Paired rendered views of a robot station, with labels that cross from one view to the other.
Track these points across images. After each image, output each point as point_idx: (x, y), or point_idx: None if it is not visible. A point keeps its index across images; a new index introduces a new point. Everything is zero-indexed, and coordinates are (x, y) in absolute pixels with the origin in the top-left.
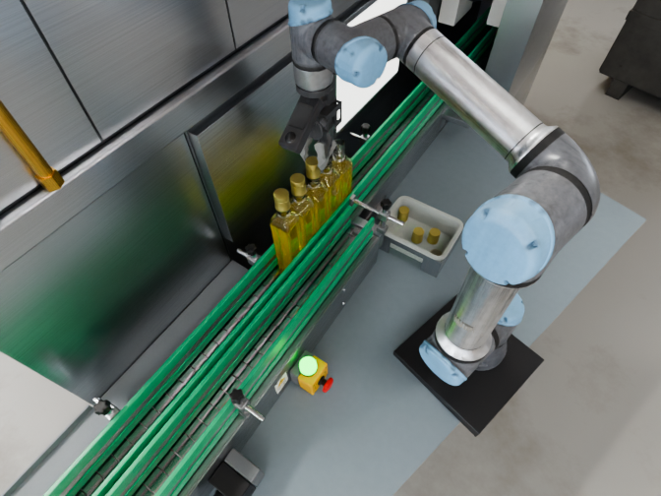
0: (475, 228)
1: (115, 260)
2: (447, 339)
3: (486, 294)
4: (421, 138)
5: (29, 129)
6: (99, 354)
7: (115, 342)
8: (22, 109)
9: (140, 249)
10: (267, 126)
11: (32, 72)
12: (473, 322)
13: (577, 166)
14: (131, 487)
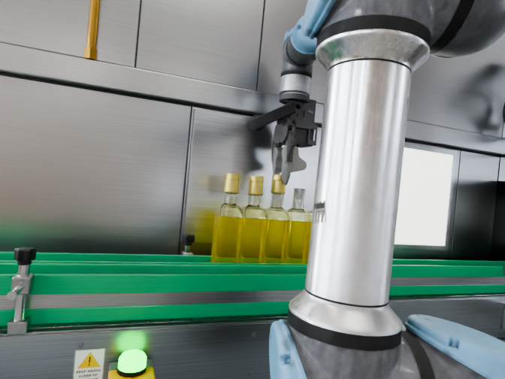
0: None
1: (85, 153)
2: (303, 290)
3: (331, 97)
4: (460, 300)
5: (103, 28)
6: (10, 227)
7: (28, 231)
8: (107, 18)
9: (107, 165)
10: (261, 157)
11: (125, 8)
12: (323, 187)
13: None
14: None
